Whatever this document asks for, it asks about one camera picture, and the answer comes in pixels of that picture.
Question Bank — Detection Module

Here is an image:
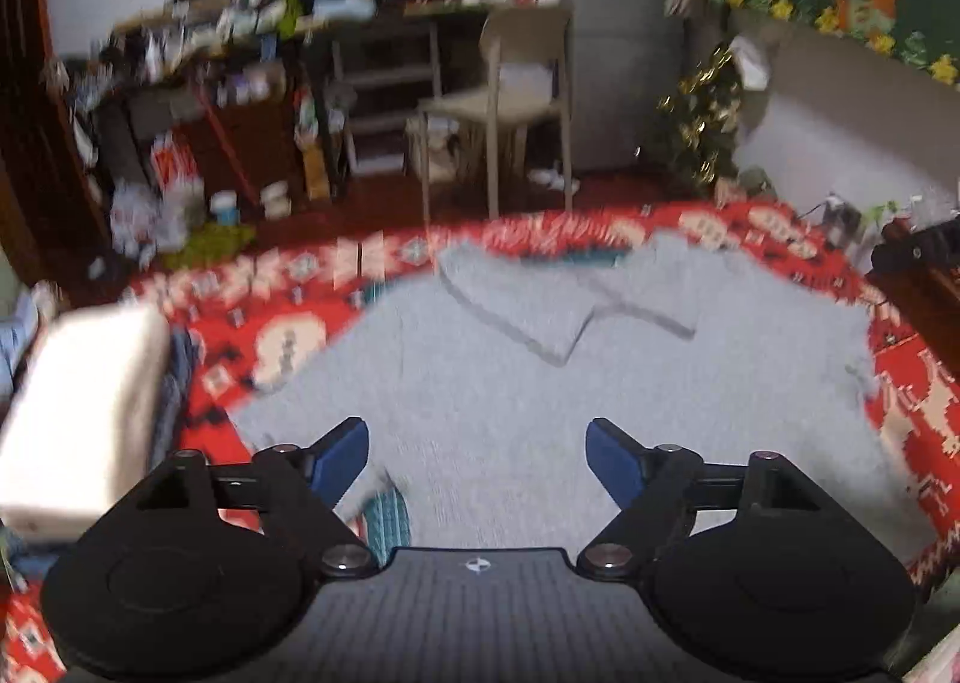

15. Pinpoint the red and white carton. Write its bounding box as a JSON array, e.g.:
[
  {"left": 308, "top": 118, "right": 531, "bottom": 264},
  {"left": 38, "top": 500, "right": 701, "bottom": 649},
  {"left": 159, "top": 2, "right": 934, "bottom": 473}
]
[{"left": 150, "top": 132, "right": 200, "bottom": 194}]

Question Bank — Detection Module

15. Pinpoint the folded white cloth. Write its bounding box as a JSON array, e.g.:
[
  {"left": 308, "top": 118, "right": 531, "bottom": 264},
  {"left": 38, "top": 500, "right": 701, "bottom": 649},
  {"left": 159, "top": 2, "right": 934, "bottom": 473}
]
[{"left": 0, "top": 304, "right": 172, "bottom": 541}]

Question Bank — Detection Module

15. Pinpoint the dark wooden cabinet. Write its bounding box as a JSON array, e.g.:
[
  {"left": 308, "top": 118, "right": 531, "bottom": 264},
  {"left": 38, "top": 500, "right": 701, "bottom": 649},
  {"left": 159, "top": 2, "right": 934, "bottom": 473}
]
[{"left": 0, "top": 0, "right": 113, "bottom": 264}]

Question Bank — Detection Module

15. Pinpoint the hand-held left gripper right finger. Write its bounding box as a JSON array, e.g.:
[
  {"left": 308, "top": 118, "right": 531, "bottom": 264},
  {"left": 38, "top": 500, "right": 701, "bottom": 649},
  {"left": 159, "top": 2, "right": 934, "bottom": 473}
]
[{"left": 577, "top": 417, "right": 833, "bottom": 579}]

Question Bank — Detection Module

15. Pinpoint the grey ribbed polo shirt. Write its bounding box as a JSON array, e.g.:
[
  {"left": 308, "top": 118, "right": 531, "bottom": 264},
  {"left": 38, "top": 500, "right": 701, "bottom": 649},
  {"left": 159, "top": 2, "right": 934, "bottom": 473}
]
[{"left": 225, "top": 233, "right": 912, "bottom": 564}]

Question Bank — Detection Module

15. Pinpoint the red broom stick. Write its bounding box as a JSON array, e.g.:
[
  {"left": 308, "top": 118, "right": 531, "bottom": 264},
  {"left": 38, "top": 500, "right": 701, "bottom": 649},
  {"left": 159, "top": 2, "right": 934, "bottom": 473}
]
[{"left": 195, "top": 79, "right": 260, "bottom": 204}]

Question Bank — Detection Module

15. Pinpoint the red patterned blanket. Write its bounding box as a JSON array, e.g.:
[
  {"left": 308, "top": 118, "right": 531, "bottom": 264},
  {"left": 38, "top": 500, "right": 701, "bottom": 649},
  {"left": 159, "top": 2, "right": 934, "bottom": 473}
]
[{"left": 0, "top": 199, "right": 960, "bottom": 683}]

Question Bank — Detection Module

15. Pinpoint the white plastic bag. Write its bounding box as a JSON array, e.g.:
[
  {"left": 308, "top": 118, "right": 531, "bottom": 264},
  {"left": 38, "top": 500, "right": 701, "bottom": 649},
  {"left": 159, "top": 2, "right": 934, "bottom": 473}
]
[{"left": 109, "top": 180, "right": 188, "bottom": 254}]

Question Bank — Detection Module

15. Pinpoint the black frame desk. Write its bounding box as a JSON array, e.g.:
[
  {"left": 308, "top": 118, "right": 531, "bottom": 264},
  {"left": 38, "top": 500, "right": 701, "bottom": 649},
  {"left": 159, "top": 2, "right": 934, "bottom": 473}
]
[{"left": 300, "top": 0, "right": 541, "bottom": 182}]

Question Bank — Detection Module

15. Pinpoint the small decorated christmas tree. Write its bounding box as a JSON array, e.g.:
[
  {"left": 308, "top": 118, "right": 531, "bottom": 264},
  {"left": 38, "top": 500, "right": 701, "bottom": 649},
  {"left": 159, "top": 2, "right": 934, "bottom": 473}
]
[{"left": 656, "top": 42, "right": 751, "bottom": 193}]

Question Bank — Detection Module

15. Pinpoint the grey metal cabinet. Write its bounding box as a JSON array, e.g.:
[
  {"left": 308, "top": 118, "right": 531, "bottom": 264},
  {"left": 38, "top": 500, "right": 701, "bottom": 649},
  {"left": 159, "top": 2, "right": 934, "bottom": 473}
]
[{"left": 525, "top": 0, "right": 691, "bottom": 174}]

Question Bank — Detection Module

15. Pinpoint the green cutting mat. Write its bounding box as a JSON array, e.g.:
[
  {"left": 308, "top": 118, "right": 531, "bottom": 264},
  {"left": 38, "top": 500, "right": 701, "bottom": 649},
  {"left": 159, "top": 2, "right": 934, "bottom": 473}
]
[{"left": 352, "top": 244, "right": 642, "bottom": 558}]

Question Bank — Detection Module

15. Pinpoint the cluttered black shelf rack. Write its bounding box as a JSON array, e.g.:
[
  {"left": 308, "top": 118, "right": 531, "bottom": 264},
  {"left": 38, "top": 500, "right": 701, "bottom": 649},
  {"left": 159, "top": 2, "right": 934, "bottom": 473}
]
[{"left": 112, "top": 0, "right": 301, "bottom": 100}]

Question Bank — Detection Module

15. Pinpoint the brown wooden drawer cabinet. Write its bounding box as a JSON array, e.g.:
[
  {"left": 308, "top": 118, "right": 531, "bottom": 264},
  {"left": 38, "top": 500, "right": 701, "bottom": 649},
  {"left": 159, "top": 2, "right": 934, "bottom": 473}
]
[{"left": 172, "top": 98, "right": 301, "bottom": 212}]

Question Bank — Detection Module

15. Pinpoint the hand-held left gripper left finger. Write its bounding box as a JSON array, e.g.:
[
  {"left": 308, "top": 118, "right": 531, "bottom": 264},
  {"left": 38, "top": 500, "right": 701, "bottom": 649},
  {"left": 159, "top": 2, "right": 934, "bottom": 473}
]
[{"left": 120, "top": 417, "right": 380, "bottom": 579}]

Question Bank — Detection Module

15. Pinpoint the yellow-green lattice trivet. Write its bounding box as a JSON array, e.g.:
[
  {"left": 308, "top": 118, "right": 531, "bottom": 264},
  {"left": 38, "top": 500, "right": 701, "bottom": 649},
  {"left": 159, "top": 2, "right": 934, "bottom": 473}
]
[{"left": 169, "top": 222, "right": 256, "bottom": 266}]

